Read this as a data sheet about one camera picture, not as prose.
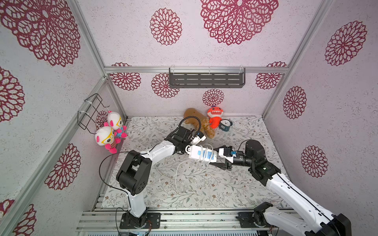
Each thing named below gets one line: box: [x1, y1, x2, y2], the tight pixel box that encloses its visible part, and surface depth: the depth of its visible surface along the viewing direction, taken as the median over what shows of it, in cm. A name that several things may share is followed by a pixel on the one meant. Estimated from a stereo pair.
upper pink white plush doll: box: [103, 110, 128, 139], surface depth 96 cm
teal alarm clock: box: [218, 118, 233, 132], surface depth 112 cm
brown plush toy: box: [183, 107, 215, 139], surface depth 108 cm
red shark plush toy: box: [207, 105, 224, 130], surface depth 115 cm
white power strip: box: [185, 145, 218, 163], surface depth 65 cm
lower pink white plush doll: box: [94, 125, 122, 154], surface depth 87 cm
